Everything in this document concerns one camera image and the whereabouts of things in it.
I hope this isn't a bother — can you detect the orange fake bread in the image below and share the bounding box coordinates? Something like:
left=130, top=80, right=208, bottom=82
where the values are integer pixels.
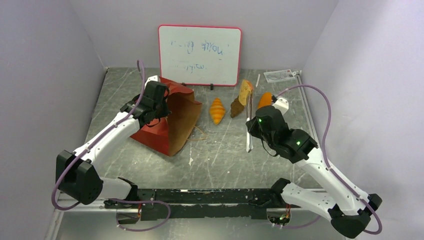
left=257, top=92, right=273, bottom=109

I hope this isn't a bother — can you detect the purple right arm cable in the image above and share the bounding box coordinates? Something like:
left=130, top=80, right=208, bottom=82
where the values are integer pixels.
left=271, top=83, right=383, bottom=235

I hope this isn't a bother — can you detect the white marker pen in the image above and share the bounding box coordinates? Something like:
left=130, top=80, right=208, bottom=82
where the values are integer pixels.
left=255, top=73, right=261, bottom=88

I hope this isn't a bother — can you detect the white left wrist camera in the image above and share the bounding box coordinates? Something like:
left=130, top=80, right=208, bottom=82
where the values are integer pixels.
left=145, top=75, right=161, bottom=84

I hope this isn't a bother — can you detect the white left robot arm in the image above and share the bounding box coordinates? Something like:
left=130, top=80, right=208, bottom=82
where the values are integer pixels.
left=55, top=80, right=170, bottom=208

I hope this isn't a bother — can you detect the pink framed whiteboard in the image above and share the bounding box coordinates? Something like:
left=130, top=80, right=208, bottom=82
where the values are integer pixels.
left=157, top=24, right=242, bottom=86

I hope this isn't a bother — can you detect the sliced fake bread piece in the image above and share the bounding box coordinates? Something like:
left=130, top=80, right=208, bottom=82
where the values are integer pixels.
left=238, top=79, right=254, bottom=106

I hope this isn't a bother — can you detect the orange striped fake croissant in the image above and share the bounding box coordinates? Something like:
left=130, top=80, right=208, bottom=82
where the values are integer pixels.
left=209, top=98, right=226, bottom=125

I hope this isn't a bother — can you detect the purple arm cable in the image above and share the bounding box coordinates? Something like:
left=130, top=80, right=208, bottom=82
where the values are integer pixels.
left=271, top=83, right=383, bottom=235
left=51, top=59, right=172, bottom=233

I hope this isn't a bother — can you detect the red paper bag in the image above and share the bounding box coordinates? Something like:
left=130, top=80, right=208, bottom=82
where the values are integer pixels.
left=130, top=76, right=202, bottom=157

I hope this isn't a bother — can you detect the brown fake bread roll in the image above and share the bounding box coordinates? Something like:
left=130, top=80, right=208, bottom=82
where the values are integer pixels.
left=230, top=96, right=245, bottom=119

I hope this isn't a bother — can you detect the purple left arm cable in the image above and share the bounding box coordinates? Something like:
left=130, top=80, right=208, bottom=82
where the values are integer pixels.
left=51, top=59, right=172, bottom=233

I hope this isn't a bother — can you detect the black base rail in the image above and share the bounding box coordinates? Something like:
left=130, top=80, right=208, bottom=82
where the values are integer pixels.
left=104, top=188, right=289, bottom=221

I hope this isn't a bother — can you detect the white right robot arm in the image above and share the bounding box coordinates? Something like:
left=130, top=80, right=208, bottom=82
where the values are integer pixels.
left=245, top=105, right=382, bottom=239

